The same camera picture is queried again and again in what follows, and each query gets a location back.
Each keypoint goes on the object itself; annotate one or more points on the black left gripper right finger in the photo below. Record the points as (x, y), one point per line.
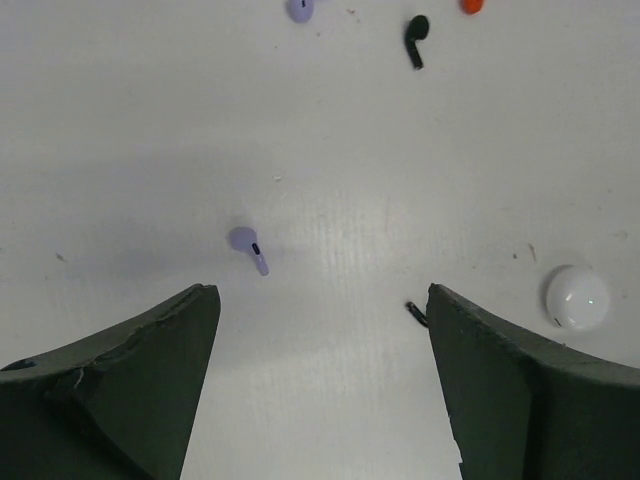
(522, 406)

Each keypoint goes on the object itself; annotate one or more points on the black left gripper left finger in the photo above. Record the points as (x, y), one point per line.
(118, 404)

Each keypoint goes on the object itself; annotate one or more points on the white earbud charging case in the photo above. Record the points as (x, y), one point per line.
(576, 298)

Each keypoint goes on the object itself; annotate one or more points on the purple earbud front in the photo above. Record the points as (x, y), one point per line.
(244, 239)

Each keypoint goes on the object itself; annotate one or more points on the purple earbud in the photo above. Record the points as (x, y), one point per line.
(244, 239)
(300, 11)

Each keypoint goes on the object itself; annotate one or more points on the black earbud front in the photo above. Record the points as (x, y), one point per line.
(417, 314)

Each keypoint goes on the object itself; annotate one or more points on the black earbud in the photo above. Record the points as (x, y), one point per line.
(417, 314)
(417, 30)

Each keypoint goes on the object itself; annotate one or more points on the black earbud rear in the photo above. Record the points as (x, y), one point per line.
(417, 30)

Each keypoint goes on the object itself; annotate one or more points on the orange earbud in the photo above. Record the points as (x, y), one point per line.
(471, 7)

